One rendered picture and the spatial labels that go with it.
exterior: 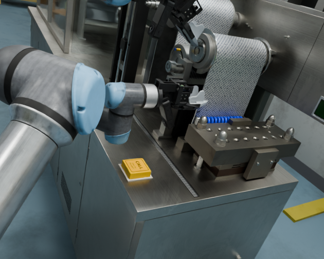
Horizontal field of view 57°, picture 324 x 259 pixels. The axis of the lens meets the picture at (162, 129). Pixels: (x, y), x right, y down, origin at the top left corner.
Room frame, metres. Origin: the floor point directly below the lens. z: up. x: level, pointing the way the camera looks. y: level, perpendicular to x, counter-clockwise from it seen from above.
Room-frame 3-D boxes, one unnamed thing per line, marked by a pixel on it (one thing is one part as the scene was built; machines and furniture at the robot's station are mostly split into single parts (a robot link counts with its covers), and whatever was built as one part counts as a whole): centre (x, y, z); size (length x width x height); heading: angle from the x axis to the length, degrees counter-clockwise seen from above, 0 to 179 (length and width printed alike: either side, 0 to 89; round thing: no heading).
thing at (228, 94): (1.03, -0.20, 1.11); 0.23 x 0.01 x 0.18; 124
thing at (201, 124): (0.90, -0.12, 1.05); 0.04 x 0.04 x 0.04
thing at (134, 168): (0.75, 0.05, 0.91); 0.07 x 0.07 x 0.02; 34
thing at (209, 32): (1.02, -0.06, 1.25); 0.15 x 0.01 x 0.15; 34
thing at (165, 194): (1.81, 0.44, 0.88); 2.52 x 0.66 x 0.04; 34
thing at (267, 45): (1.15, -0.27, 1.25); 0.15 x 0.01 x 0.15; 34
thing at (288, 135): (1.01, -0.45, 1.05); 0.04 x 0.04 x 0.04
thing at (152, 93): (0.86, 0.07, 1.11); 0.08 x 0.05 x 0.08; 34
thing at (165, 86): (0.90, 0.00, 1.12); 0.12 x 0.08 x 0.09; 124
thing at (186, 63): (1.02, 0.00, 1.05); 0.06 x 0.05 x 0.31; 124
